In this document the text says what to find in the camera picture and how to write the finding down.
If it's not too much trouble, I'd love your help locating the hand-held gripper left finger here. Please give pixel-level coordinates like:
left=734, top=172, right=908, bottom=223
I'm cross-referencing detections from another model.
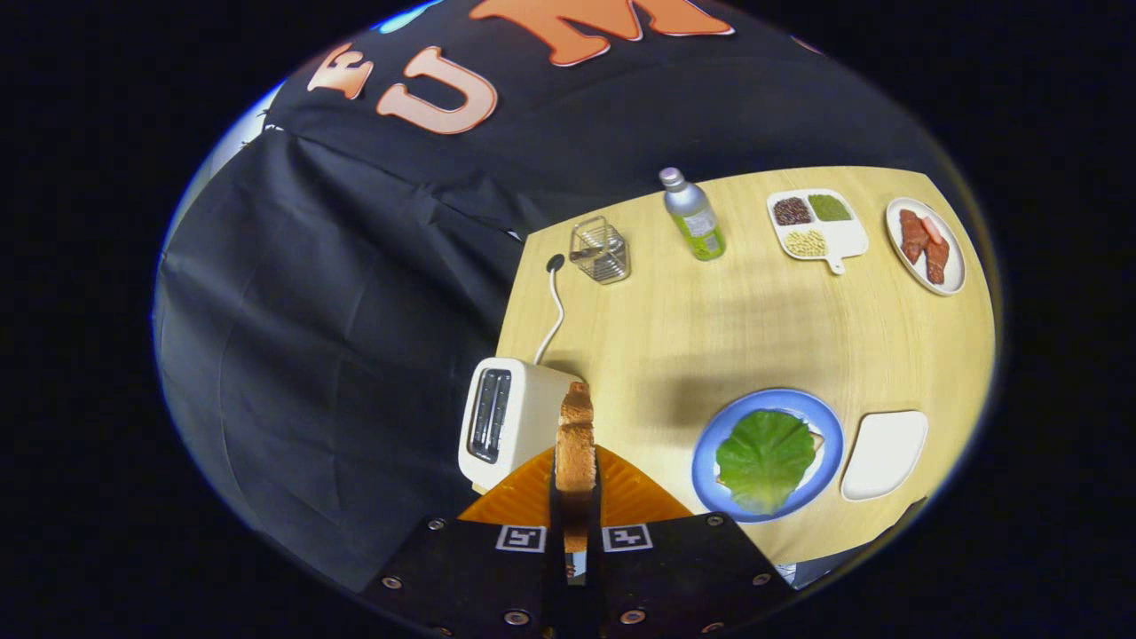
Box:
left=359, top=444, right=569, bottom=639

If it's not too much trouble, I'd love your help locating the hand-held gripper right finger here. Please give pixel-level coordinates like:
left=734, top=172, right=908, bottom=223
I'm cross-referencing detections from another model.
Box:
left=586, top=444, right=795, bottom=639

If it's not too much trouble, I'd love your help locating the toasted brown bread slice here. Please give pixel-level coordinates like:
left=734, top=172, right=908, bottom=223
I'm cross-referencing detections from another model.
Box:
left=555, top=382, right=597, bottom=556

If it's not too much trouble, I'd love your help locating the green lettuce leaf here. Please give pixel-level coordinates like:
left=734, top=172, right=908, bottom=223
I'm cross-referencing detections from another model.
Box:
left=715, top=409, right=817, bottom=516

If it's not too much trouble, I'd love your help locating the white toaster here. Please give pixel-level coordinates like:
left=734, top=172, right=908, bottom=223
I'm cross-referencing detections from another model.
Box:
left=458, top=357, right=582, bottom=493

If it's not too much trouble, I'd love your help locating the blue round plate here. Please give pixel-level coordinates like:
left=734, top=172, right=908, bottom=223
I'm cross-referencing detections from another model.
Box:
left=691, top=388, right=845, bottom=523

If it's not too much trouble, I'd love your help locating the white bread slice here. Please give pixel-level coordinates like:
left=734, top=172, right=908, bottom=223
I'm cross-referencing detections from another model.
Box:
left=715, top=430, right=826, bottom=489

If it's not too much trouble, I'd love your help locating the white square plate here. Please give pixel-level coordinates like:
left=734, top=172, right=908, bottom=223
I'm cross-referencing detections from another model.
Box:
left=840, top=410, right=929, bottom=502

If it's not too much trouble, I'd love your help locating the metal bottle with green label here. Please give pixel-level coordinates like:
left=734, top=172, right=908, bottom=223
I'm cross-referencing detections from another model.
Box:
left=659, top=167, right=727, bottom=262

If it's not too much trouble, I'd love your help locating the white divided dish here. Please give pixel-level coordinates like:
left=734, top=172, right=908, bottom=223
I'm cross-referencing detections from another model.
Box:
left=767, top=188, right=870, bottom=275

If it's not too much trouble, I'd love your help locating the white oval plate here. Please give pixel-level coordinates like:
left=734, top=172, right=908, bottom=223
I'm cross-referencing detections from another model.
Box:
left=886, top=197, right=966, bottom=296

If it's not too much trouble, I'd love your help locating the white toaster cable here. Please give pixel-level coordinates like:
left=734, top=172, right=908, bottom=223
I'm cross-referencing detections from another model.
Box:
left=532, top=255, right=569, bottom=365

